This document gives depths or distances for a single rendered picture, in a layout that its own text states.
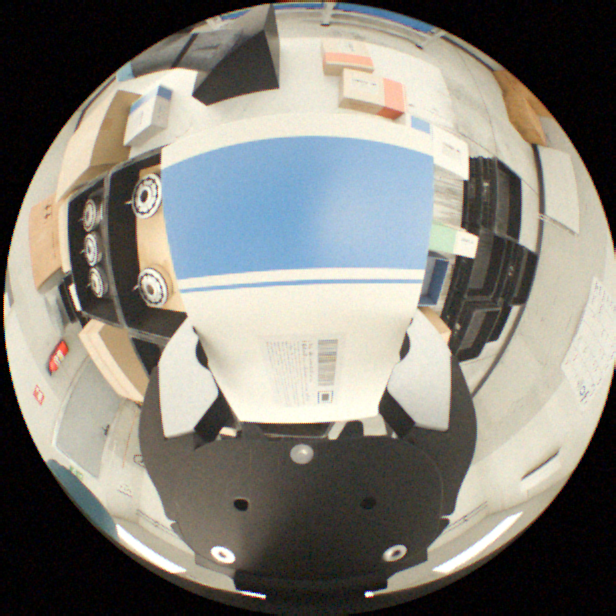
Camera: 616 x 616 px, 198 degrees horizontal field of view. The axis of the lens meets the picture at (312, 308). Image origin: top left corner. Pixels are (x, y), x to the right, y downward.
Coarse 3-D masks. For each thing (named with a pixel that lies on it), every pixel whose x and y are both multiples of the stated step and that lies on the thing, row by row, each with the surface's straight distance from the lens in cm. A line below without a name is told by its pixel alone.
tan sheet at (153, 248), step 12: (156, 168) 52; (156, 216) 50; (144, 228) 54; (156, 228) 51; (144, 240) 54; (156, 240) 51; (144, 252) 55; (156, 252) 52; (168, 252) 50; (144, 264) 56; (168, 264) 51; (168, 300) 56; (180, 300) 53
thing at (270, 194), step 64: (256, 128) 9; (320, 128) 9; (384, 128) 9; (192, 192) 9; (256, 192) 8; (320, 192) 8; (384, 192) 9; (192, 256) 10; (256, 256) 9; (320, 256) 8; (384, 256) 9; (192, 320) 11; (256, 320) 10; (320, 320) 10; (384, 320) 11; (256, 384) 14; (320, 384) 13; (384, 384) 15
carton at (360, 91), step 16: (352, 80) 56; (368, 80) 58; (384, 80) 60; (352, 96) 53; (368, 96) 54; (384, 96) 56; (400, 96) 59; (368, 112) 59; (384, 112) 58; (400, 112) 56
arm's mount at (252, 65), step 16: (256, 16) 55; (272, 16) 60; (256, 32) 42; (272, 32) 56; (240, 48) 45; (256, 48) 45; (272, 48) 52; (224, 64) 49; (240, 64) 49; (256, 64) 50; (272, 64) 51; (208, 80) 53; (224, 80) 55; (240, 80) 56; (256, 80) 56; (272, 80) 57; (192, 96) 59; (208, 96) 61; (224, 96) 62
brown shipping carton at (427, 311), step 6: (420, 306) 70; (426, 306) 71; (426, 312) 68; (432, 312) 68; (432, 318) 65; (438, 318) 66; (432, 324) 63; (438, 324) 64; (444, 324) 64; (438, 330) 61; (444, 330) 62; (444, 336) 62
